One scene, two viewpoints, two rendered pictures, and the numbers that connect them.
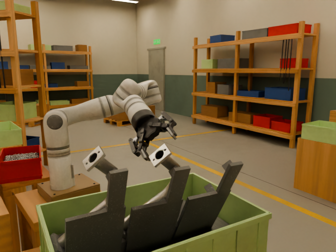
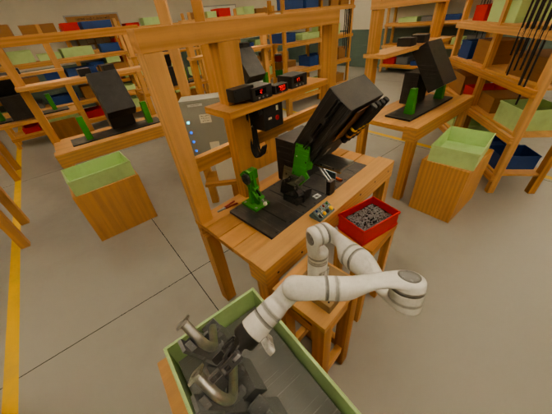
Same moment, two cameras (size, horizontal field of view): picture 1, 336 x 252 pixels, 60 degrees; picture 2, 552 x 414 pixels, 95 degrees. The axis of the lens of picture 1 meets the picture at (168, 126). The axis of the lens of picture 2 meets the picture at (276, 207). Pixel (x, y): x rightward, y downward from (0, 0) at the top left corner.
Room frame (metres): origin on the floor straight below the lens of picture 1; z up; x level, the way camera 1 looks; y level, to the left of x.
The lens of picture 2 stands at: (0.96, -0.29, 1.93)
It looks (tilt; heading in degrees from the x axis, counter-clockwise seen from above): 37 degrees down; 86
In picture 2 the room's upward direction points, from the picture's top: 6 degrees counter-clockwise
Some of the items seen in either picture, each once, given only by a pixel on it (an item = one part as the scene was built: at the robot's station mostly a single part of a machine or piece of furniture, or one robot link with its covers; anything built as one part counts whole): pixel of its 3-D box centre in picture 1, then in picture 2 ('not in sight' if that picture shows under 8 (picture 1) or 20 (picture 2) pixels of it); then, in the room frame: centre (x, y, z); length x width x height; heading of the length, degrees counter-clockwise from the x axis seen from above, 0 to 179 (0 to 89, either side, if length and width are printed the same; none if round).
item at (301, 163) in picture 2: not in sight; (304, 158); (1.29, 1.19, 1.17); 0.13 x 0.12 x 0.20; 38
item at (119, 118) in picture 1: (130, 108); not in sight; (7.87, 1.03, 0.37); 1.20 x 0.80 x 0.74; 130
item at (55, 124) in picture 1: (56, 130); (318, 241); (1.18, 0.46, 1.14); 0.09 x 0.09 x 0.17; 18
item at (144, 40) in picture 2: not in sight; (261, 25); (1.13, 1.52, 1.89); 1.50 x 0.09 x 0.09; 38
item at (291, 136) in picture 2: not in sight; (298, 154); (1.31, 1.46, 1.07); 0.30 x 0.18 x 0.34; 38
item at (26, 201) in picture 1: (63, 200); (316, 287); (1.18, 0.45, 0.83); 0.32 x 0.32 x 0.04; 38
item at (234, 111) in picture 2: not in sight; (272, 94); (1.15, 1.49, 1.52); 0.90 x 0.25 x 0.04; 38
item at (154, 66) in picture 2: not in sight; (270, 117); (1.13, 1.52, 1.36); 1.49 x 0.09 x 0.97; 38
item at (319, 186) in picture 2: not in sight; (304, 186); (1.31, 1.28, 0.89); 1.10 x 0.42 x 0.02; 38
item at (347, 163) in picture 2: not in sight; (322, 159); (1.43, 1.25, 1.11); 0.39 x 0.16 x 0.03; 128
